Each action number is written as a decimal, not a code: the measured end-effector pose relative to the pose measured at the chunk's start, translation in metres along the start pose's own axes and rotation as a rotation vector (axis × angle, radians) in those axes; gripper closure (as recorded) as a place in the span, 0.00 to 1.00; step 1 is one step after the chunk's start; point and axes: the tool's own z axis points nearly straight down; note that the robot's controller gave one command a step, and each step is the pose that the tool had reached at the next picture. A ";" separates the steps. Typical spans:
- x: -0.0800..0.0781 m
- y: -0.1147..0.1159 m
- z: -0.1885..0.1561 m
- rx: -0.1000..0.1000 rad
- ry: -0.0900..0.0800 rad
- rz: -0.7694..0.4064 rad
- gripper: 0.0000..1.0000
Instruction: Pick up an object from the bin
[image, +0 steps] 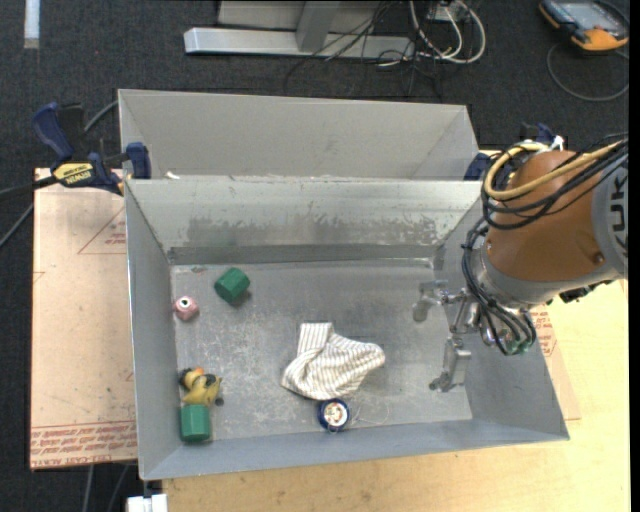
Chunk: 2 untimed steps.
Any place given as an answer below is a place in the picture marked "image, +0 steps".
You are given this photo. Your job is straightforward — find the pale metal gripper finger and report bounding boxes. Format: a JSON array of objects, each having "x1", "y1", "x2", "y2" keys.
[
  {"x1": 412, "y1": 279, "x2": 450, "y2": 324},
  {"x1": 429, "y1": 336, "x2": 473, "y2": 393}
]

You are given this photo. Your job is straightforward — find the striped white cloth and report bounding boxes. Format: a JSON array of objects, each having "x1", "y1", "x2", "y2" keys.
[{"x1": 280, "y1": 321, "x2": 387, "y2": 402}]

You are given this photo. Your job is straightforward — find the grey metal bin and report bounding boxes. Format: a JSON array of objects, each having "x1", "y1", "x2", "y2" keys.
[{"x1": 117, "y1": 88, "x2": 571, "y2": 482}]

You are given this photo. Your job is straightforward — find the blue round yo-yo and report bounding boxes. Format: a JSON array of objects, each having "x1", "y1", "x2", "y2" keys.
[{"x1": 316, "y1": 397, "x2": 352, "y2": 433}]

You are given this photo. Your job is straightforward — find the green cylinder block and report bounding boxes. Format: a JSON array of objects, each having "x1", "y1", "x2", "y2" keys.
[
  {"x1": 178, "y1": 403, "x2": 214, "y2": 445},
  {"x1": 213, "y1": 266, "x2": 252, "y2": 305}
]

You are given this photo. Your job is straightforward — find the pink cylinder with hole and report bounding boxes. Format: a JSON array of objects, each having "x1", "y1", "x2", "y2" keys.
[{"x1": 172, "y1": 294, "x2": 201, "y2": 323}]

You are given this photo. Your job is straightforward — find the yellow toy duck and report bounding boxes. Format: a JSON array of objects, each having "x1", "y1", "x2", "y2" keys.
[{"x1": 178, "y1": 366, "x2": 225, "y2": 408}]

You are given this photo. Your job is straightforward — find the black cylinder on white bracket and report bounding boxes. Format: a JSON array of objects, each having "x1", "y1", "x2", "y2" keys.
[{"x1": 557, "y1": 278, "x2": 618, "y2": 305}]

